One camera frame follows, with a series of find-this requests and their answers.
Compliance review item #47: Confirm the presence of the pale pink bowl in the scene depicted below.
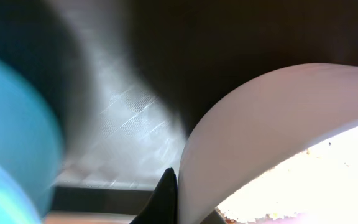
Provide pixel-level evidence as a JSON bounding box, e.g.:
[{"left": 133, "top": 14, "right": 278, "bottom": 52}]
[{"left": 178, "top": 63, "right": 358, "bottom": 224}]

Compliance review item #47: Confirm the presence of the light blue bowl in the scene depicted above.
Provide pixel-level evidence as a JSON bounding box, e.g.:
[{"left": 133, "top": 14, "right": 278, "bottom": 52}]
[{"left": 0, "top": 60, "right": 63, "bottom": 224}]

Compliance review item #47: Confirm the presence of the dark brown serving tray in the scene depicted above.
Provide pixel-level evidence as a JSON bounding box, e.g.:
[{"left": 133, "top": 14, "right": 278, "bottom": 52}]
[{"left": 0, "top": 0, "right": 358, "bottom": 215}]

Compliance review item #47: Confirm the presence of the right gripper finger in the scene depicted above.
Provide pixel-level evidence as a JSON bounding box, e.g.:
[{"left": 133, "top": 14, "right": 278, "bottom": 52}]
[{"left": 130, "top": 167, "right": 177, "bottom": 224}]

